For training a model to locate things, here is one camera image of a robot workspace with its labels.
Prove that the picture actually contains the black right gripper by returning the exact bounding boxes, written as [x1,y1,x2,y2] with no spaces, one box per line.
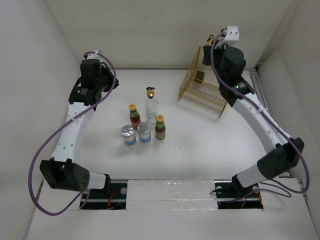
[202,39,231,85]

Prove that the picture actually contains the glass oil bottle dark liquid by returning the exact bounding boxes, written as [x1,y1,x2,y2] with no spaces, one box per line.
[194,35,218,84]

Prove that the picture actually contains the clear glass oil bottle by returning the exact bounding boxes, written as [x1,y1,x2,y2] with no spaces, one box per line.
[145,87,159,128]

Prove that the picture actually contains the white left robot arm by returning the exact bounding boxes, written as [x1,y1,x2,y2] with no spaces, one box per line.
[39,58,119,199]

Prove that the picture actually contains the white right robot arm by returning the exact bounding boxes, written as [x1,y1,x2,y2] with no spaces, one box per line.
[202,43,310,199]

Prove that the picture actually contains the brown sauce bottle far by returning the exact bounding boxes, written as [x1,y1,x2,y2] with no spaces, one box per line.
[128,103,141,130]

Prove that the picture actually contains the brown sauce bottle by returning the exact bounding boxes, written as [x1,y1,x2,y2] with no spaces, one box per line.
[128,103,141,130]
[155,114,166,140]

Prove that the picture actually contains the spice jar silver lid left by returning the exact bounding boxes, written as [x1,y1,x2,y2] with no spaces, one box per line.
[121,125,137,148]

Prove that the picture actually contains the spice jar silver lid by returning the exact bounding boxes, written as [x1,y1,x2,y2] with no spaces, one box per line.
[137,122,151,145]
[121,125,137,148]

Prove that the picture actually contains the spice jar silver lid right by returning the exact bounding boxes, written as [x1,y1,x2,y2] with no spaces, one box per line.
[137,122,151,145]

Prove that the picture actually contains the brown sauce bottle near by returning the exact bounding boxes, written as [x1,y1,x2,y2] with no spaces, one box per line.
[155,114,166,140]

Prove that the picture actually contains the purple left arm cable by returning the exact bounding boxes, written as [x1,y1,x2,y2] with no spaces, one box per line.
[27,51,118,216]

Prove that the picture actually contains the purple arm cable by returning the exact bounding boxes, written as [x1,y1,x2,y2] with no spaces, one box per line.
[209,31,311,204]
[27,51,118,216]

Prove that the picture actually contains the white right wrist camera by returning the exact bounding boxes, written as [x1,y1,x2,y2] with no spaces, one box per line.
[221,25,240,42]

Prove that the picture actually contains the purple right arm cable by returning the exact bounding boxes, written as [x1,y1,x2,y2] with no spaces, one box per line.
[209,31,311,204]

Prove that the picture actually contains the aluminium side rail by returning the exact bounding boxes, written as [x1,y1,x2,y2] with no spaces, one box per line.
[247,67,270,114]

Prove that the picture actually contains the gold wire basket rack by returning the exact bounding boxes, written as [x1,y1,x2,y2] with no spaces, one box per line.
[178,46,227,117]

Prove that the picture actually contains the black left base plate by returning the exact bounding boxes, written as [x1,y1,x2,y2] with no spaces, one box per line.
[79,179,128,210]

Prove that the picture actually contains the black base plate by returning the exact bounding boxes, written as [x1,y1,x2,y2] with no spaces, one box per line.
[79,179,128,210]
[210,180,264,210]

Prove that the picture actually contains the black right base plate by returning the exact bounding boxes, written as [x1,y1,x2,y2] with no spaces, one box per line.
[210,180,264,210]

